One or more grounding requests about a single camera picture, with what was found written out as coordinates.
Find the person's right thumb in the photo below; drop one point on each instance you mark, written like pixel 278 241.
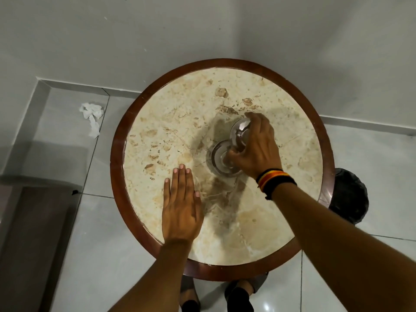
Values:
pixel 234 158

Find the person's left foot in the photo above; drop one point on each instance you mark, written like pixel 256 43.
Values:
pixel 188 295

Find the person's left middle finger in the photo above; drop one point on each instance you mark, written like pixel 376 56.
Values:
pixel 182 183

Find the black trash bin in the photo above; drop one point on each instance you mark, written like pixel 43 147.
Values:
pixel 349 194

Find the person's right forearm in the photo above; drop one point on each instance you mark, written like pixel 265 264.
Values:
pixel 341 256

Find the black thread wristband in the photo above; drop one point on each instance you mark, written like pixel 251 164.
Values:
pixel 279 185

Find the person's right hand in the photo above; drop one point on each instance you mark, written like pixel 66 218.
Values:
pixel 260 152

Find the clear drinking glass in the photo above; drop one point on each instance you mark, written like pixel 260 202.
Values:
pixel 240 132
pixel 218 156

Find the person's right foot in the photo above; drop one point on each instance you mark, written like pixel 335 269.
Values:
pixel 240 297

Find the round marble table wooden rim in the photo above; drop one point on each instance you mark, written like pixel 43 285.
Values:
pixel 169 126

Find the red yellow striped wristband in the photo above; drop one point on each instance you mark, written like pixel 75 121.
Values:
pixel 272 176

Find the person's left thumb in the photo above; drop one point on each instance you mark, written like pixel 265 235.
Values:
pixel 198 206

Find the crumpled white tissue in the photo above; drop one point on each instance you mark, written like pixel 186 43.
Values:
pixel 92 113

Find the person's left little finger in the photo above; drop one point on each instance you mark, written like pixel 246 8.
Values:
pixel 166 193

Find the person's left forearm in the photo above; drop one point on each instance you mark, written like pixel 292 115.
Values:
pixel 156 279

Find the person's left hand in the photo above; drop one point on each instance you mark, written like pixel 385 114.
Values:
pixel 182 217

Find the person's foot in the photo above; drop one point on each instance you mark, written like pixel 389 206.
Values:
pixel 240 297
pixel 188 295

